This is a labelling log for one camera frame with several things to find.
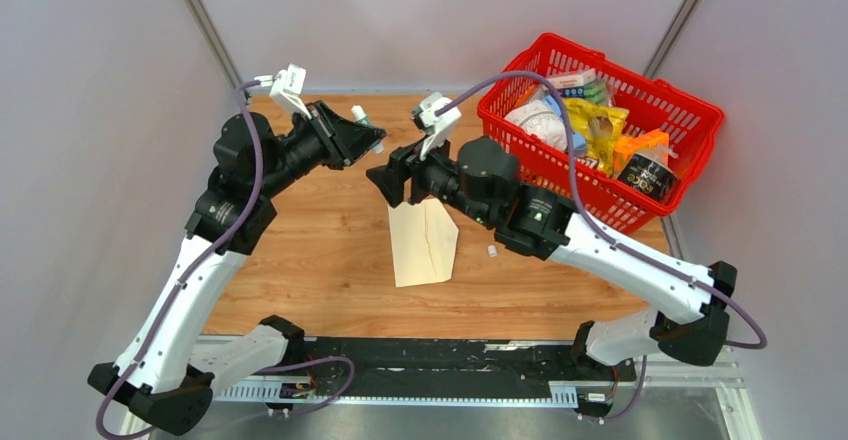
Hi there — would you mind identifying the orange package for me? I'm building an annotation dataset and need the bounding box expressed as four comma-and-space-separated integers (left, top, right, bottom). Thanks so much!
613, 129, 672, 175

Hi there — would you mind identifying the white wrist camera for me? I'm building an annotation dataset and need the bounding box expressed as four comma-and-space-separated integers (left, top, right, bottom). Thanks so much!
411, 92, 461, 160
253, 63, 310, 118

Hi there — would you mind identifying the yellow snack bag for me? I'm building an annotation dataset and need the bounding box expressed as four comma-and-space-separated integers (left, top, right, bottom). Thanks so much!
564, 98, 630, 177

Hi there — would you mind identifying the blue flat package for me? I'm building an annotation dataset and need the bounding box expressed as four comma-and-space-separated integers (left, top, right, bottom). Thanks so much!
542, 95, 588, 157

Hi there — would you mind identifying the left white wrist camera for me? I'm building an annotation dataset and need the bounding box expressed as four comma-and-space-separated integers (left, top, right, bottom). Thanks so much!
253, 63, 310, 118

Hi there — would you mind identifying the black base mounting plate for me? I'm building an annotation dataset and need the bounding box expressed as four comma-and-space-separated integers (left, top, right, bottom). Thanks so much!
239, 337, 637, 418

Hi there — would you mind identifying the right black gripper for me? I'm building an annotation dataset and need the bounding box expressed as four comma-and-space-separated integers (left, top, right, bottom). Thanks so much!
367, 124, 495, 226

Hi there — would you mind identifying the red plastic shopping basket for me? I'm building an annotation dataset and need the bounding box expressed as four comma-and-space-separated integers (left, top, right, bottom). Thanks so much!
478, 33, 724, 234

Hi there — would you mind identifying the cream paper envelope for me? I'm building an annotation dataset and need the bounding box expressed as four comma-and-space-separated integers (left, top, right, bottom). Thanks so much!
388, 198, 459, 288

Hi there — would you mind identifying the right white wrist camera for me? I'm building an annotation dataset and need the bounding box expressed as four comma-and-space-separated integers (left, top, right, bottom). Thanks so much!
411, 92, 461, 160

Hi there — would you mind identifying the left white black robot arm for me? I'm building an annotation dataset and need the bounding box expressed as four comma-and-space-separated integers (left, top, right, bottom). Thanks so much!
88, 101, 386, 435

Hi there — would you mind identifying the green blue packet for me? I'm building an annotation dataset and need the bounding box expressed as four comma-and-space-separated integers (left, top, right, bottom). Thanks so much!
570, 79, 615, 107

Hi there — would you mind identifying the black round can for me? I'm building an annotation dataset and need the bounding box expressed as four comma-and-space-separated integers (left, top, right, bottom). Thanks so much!
616, 154, 678, 202

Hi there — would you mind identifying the white round pouch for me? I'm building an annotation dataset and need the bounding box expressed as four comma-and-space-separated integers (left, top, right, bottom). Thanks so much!
505, 100, 568, 152

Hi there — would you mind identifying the aluminium frame rail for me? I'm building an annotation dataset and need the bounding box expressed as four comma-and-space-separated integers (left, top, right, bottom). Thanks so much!
116, 333, 763, 440

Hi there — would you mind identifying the green white glue stick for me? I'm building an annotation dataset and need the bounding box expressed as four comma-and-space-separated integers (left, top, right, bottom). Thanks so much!
351, 105, 385, 154

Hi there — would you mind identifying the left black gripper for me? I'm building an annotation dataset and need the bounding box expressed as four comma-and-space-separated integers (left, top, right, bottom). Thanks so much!
255, 99, 385, 199

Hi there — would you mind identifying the white red box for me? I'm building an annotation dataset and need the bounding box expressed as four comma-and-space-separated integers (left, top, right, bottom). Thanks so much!
547, 68, 597, 89

